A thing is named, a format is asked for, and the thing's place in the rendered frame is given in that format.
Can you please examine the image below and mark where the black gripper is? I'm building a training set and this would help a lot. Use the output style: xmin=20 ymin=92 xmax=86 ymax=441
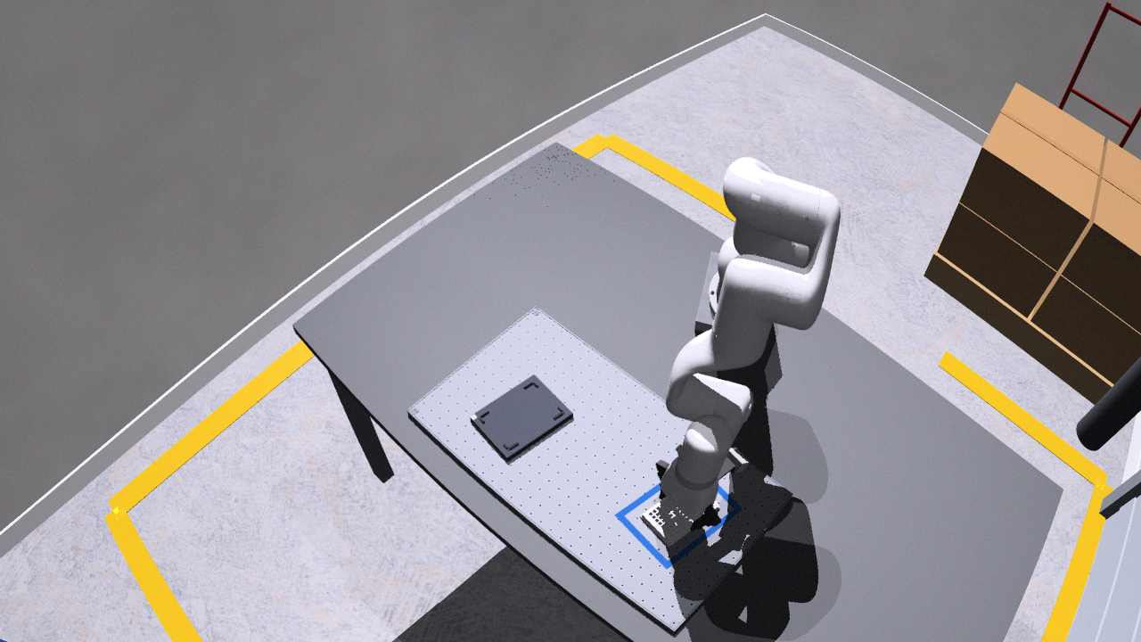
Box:
xmin=656 ymin=458 xmax=721 ymax=533

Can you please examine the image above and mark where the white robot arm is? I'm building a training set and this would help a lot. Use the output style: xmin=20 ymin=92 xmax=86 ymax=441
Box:
xmin=666 ymin=157 xmax=841 ymax=490

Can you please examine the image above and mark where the blue tape outline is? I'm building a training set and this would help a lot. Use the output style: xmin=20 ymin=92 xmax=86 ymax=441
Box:
xmin=615 ymin=483 xmax=742 ymax=569

